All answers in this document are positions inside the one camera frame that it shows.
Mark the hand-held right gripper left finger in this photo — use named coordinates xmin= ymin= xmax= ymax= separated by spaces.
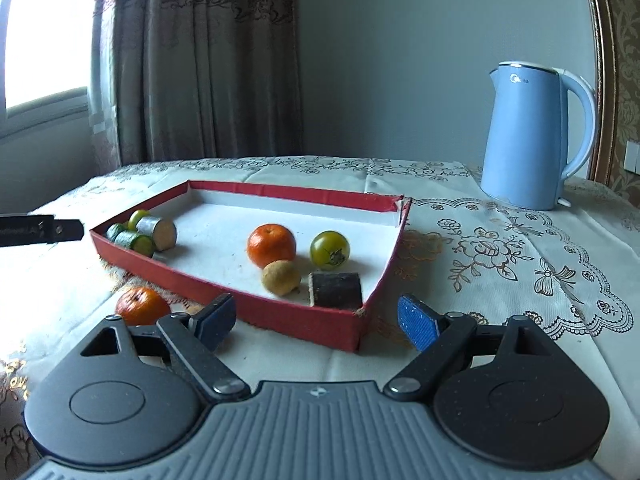
xmin=79 ymin=294 xmax=252 ymax=403

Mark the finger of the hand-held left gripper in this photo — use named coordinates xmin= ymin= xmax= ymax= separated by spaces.
xmin=38 ymin=215 xmax=84 ymax=244

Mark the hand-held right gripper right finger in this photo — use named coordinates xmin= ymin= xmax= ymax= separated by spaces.
xmin=397 ymin=294 xmax=562 ymax=403

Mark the red shallow cardboard box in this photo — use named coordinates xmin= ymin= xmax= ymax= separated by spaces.
xmin=89 ymin=180 xmax=413 ymax=353

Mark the brown kiwi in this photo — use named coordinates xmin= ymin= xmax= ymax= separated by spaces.
xmin=261 ymin=259 xmax=301 ymax=297

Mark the orange mandarin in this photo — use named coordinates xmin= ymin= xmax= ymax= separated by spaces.
xmin=247 ymin=224 xmax=297 ymax=270
xmin=116 ymin=287 xmax=171 ymax=326

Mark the dark-skinned cut vegetable piece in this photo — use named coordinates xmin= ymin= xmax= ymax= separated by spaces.
xmin=136 ymin=216 xmax=178 ymax=252

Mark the large green tomato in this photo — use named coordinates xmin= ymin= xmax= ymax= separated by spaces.
xmin=309 ymin=230 xmax=352 ymax=269

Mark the dark brown block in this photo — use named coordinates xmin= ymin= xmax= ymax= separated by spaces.
xmin=308 ymin=272 xmax=363 ymax=308

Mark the window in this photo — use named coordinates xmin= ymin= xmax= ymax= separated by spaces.
xmin=0 ymin=0 xmax=108 ymax=141

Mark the brown patterned curtain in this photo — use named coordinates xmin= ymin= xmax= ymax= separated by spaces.
xmin=89 ymin=0 xmax=304 ymax=175

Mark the blue electric kettle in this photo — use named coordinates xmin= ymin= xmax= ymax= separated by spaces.
xmin=480 ymin=61 xmax=599 ymax=211

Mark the gold framed patterned panel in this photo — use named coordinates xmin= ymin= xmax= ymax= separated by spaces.
xmin=579 ymin=0 xmax=640 ymax=207

